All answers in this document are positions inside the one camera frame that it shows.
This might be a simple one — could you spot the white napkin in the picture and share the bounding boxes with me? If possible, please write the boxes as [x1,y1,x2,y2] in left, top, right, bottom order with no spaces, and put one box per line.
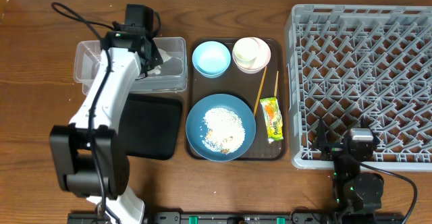
[148,49,176,76]

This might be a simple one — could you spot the green snack wrapper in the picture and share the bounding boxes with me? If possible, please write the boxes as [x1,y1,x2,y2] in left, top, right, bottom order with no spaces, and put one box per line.
[260,97,284,144]

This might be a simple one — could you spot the dark blue plate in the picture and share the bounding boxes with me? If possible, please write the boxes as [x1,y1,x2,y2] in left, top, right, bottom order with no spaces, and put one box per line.
[186,94,256,162]

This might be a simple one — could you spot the pile of white rice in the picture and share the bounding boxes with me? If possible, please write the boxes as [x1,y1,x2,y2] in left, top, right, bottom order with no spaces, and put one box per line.
[202,107,245,155]

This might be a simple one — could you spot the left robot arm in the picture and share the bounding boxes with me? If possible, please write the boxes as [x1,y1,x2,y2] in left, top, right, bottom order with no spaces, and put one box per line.
[49,26,162,223]

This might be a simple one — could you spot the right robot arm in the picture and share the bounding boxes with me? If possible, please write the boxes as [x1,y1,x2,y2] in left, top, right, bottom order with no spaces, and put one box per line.
[313,119,384,223]

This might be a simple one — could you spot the clear plastic waste bin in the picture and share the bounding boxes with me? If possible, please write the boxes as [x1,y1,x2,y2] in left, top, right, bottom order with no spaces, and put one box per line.
[74,37,188,94]

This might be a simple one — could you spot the grey dishwasher rack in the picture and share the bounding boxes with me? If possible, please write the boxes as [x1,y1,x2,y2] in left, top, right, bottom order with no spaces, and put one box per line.
[284,4,431,172]

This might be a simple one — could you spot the light blue bowl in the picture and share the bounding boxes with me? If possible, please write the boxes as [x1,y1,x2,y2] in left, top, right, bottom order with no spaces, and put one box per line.
[192,41,231,78]

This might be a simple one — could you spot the black plastic tray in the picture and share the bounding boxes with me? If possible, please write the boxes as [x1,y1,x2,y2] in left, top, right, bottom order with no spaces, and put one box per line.
[119,94,182,161]

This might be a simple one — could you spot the cream plastic cup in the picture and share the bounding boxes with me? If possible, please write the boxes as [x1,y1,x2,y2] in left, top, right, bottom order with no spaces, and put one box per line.
[233,37,259,67]

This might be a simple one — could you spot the left wooden chopstick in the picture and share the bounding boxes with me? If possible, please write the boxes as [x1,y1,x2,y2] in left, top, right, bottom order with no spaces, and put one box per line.
[253,66,267,117]

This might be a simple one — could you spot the pink bowl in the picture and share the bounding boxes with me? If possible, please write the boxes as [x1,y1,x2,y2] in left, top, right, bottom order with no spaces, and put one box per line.
[232,37,271,74]

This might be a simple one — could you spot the brown serving tray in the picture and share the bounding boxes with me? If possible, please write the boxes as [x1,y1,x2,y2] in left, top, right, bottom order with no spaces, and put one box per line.
[186,38,289,161]

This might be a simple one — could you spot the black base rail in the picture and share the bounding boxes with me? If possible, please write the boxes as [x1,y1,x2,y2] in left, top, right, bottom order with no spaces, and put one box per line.
[66,212,404,224]

